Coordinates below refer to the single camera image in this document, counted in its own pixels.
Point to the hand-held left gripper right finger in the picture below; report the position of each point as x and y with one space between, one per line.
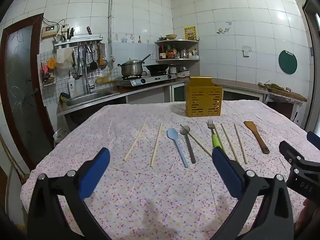
227 172

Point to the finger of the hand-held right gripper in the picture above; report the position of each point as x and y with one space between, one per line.
297 163
314 137

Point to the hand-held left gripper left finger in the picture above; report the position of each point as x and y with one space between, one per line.
95 172

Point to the wooden chopstick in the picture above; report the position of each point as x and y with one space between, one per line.
135 141
240 143
230 142
156 145
219 136
200 143

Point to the wooden spatula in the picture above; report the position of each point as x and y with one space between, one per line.
255 135

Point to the metal spoon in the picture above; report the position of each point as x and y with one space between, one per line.
185 130

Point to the light blue plastic spoon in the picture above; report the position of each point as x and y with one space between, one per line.
172 133

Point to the yellow slotted utensil holder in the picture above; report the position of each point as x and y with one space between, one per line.
203 102

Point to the row of hanging kitchen utensils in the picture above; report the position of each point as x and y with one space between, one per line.
93 60

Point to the person's right hand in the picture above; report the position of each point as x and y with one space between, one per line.
308 215

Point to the small plastic covered table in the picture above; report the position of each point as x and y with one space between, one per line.
282 107

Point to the green round cutting board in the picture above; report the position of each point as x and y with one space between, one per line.
288 62

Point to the yellow and black sponge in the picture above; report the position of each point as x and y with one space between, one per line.
64 97

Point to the metal faucet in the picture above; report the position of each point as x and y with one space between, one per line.
87 85

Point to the white soap bottle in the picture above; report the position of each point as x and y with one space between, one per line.
71 86

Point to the brown kitchen counter with cabinets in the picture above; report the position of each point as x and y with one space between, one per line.
150 92

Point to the steel sink with faucet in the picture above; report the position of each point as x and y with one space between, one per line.
62 80

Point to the metal gas stove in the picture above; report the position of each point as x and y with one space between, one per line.
145 80

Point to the stainless steel pot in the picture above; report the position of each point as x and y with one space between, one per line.
131 68

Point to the stack of white dishes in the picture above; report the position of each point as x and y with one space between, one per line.
180 72

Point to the pink hanging item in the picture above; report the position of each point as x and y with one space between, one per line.
45 68

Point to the brown framed glass door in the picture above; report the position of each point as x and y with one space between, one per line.
22 80

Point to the orange round scrubber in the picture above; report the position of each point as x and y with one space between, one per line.
51 63

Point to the beige hanging cloth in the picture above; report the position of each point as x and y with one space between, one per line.
63 58

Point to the black wok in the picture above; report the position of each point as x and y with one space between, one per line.
157 67

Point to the metal corner shelf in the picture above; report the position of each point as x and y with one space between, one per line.
177 59

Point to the small metal kettle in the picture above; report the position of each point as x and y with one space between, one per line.
183 53

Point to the row of sauce bottles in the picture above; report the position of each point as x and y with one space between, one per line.
167 52

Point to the yellow bowl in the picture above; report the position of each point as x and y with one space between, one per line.
171 37

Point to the beige controller box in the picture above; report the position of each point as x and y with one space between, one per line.
49 32

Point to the bright doorway frame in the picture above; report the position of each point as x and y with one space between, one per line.
315 67

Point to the metal wall rack shelf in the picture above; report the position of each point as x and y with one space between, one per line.
77 42

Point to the teapot wall stickers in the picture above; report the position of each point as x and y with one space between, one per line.
221 30

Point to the yellow wall poster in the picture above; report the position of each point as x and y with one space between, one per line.
190 33

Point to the grey wall pipe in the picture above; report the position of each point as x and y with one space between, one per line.
111 17

